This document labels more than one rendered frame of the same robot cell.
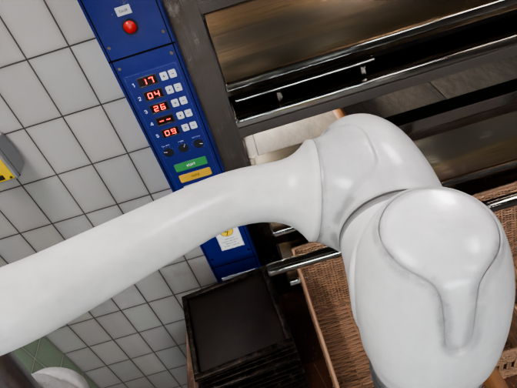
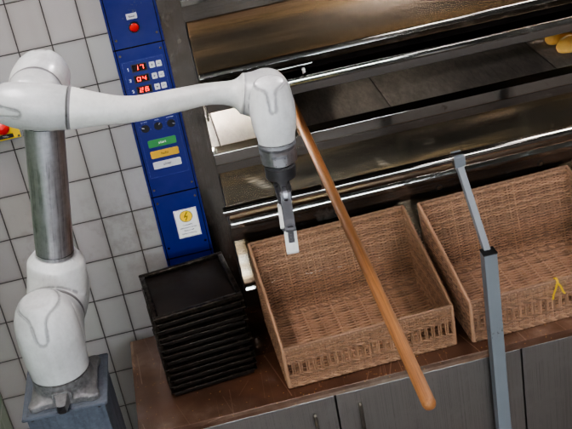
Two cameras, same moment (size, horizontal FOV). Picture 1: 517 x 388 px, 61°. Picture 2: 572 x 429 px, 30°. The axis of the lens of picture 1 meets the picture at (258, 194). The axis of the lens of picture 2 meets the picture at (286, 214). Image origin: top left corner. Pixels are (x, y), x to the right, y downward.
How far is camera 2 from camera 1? 2.24 m
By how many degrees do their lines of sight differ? 13
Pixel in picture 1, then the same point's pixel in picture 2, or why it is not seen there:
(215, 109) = not seen: hidden behind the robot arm
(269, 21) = (235, 30)
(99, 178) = (80, 150)
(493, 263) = (279, 87)
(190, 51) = (173, 48)
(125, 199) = (98, 173)
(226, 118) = not seen: hidden behind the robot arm
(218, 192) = (206, 86)
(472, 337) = (276, 109)
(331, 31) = (282, 41)
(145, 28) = (145, 29)
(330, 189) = (248, 86)
